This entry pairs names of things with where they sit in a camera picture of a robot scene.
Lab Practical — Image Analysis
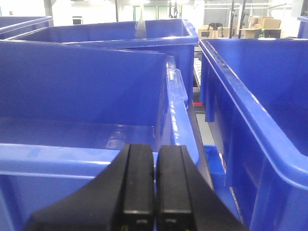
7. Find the blue bin near left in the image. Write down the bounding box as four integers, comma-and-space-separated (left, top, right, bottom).
0, 40, 206, 231

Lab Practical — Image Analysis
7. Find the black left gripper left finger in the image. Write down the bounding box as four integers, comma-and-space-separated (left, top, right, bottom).
25, 144, 154, 231

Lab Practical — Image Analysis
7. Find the blue bin near middle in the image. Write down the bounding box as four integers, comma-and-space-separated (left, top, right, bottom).
199, 38, 308, 231

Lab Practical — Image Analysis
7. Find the blue bin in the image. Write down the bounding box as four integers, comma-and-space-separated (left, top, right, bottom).
8, 19, 198, 101
199, 38, 308, 231
0, 40, 206, 231

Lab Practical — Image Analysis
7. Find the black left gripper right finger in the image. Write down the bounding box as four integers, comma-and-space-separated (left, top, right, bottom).
156, 145, 248, 231

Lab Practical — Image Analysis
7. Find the cardboard boxes stack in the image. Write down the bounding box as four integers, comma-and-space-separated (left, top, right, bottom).
198, 16, 282, 39

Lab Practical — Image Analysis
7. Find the blue bin rear left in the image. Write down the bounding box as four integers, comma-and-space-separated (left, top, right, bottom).
8, 19, 198, 101

